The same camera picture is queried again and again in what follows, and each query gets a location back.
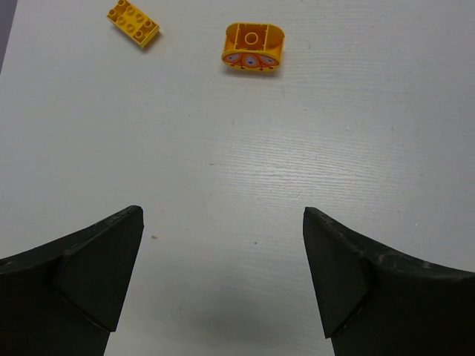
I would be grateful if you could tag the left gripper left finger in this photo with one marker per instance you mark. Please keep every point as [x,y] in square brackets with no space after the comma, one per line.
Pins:
[66,297]

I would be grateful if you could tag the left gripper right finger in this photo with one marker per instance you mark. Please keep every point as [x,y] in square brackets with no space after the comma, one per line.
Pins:
[375,300]

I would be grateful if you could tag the orange lego block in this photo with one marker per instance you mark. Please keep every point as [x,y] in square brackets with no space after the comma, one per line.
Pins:
[253,47]

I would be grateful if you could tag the yellow lego brick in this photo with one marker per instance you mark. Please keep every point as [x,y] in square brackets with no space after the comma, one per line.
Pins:
[133,23]

